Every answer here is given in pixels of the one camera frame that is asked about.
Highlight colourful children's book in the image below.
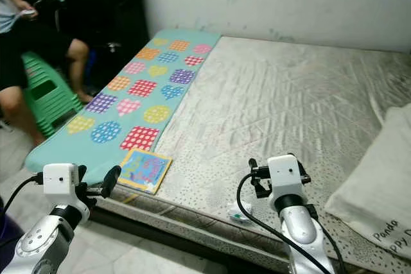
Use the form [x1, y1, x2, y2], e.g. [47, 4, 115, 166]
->
[118, 148, 173, 195]

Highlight white pillow with black print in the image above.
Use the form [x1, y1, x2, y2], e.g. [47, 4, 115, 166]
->
[324, 103, 411, 244]

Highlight teal mat with coloured shapes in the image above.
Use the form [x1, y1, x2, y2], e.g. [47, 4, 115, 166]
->
[24, 28, 223, 186]

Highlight white quilted mattress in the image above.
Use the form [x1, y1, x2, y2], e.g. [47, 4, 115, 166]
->
[90, 35, 411, 274]

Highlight green plastic stool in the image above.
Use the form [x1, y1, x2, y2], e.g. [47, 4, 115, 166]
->
[22, 52, 85, 140]

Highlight black handbag with silver buckle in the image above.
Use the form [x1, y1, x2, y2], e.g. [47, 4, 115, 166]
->
[90, 33, 148, 89]

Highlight adult in black shorts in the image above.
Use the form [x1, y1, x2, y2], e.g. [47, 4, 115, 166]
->
[0, 0, 94, 148]

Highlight black hanging garments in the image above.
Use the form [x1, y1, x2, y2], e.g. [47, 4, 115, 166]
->
[55, 0, 148, 89]

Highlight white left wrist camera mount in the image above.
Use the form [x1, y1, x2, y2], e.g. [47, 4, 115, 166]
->
[42, 162, 82, 207]

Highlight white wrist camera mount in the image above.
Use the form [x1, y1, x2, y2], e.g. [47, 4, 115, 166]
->
[267, 153, 305, 199]
[42, 162, 82, 207]

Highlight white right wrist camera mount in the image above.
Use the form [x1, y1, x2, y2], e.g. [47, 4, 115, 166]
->
[267, 153, 305, 199]

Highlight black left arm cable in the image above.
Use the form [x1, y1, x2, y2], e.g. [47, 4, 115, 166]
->
[0, 173, 46, 217]

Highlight black bed frame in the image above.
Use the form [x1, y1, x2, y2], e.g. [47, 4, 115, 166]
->
[93, 197, 296, 274]

